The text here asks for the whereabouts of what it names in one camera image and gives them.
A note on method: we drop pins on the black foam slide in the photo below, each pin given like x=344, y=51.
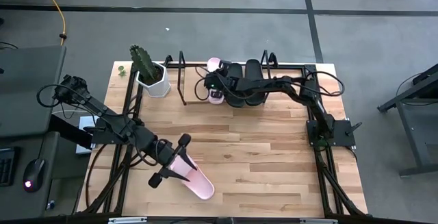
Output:
x=255, y=68
x=235, y=69

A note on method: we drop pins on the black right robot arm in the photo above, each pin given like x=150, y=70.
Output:
x=318, y=111

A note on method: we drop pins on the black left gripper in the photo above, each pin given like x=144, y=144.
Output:
x=164, y=153

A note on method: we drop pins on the black metal wooden-board shelf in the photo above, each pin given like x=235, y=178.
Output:
x=191, y=87

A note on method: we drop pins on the black aluminium rig frame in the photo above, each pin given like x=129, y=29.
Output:
x=291, y=67

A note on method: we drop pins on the white angular planter pot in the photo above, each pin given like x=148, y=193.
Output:
x=159, y=88

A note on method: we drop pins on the black side table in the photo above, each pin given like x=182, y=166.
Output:
x=414, y=114

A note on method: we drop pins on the grey desk surface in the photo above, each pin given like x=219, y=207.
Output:
x=27, y=90

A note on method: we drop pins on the black keyboard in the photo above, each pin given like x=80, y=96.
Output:
x=7, y=165

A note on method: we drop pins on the small green plant sprig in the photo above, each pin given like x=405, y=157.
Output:
x=122, y=70

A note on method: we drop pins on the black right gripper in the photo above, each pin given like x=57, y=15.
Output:
x=222, y=81

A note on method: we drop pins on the black computer mouse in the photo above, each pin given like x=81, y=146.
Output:
x=33, y=174

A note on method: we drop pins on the white flat box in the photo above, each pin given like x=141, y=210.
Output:
x=83, y=123

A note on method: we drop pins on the green cactus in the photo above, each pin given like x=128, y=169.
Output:
x=142, y=61

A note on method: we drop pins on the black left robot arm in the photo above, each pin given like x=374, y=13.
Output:
x=116, y=126

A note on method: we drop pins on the pink foam slide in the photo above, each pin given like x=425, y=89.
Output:
x=200, y=186
x=213, y=63

